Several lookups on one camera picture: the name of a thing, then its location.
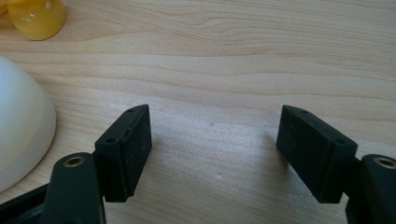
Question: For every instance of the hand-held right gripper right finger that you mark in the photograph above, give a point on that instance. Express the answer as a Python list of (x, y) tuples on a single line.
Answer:
[(314, 149)]

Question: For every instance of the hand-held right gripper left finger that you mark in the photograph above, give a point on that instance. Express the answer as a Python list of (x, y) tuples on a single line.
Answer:
[(124, 155)]

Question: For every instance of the white bowl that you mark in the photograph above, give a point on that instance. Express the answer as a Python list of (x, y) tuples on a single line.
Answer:
[(21, 124)]

